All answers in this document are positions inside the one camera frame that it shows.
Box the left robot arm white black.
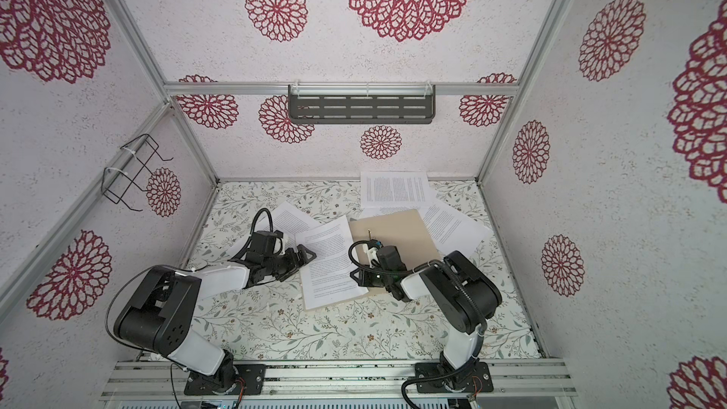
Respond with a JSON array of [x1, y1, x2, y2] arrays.
[[113, 230, 316, 382]]

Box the grey metal wall shelf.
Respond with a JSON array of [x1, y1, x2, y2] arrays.
[[288, 83, 437, 125]]

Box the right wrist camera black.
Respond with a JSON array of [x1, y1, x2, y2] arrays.
[[377, 245, 407, 272]]

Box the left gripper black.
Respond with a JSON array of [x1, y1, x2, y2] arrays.
[[265, 243, 317, 282]]

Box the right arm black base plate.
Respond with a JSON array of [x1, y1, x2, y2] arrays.
[[415, 360, 494, 394]]

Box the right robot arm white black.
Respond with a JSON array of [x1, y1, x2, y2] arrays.
[[349, 246, 503, 374]]

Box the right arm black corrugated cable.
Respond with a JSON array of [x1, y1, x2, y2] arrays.
[[347, 237, 490, 409]]

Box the black wire wall rack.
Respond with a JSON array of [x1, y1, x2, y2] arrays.
[[100, 133, 173, 212]]

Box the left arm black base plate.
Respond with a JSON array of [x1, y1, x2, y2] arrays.
[[184, 362, 267, 396]]

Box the beige file folder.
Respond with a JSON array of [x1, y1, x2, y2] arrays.
[[348, 210, 439, 295]]

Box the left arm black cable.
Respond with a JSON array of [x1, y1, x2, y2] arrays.
[[104, 206, 276, 353]]

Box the printed paper sheet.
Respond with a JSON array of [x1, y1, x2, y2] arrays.
[[296, 216, 368, 311], [225, 202, 321, 259], [418, 201, 493, 258]]

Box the printed paper sheet back wall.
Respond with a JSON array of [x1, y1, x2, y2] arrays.
[[361, 172, 435, 208]]

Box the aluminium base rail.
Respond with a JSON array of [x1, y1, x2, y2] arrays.
[[98, 359, 577, 403]]

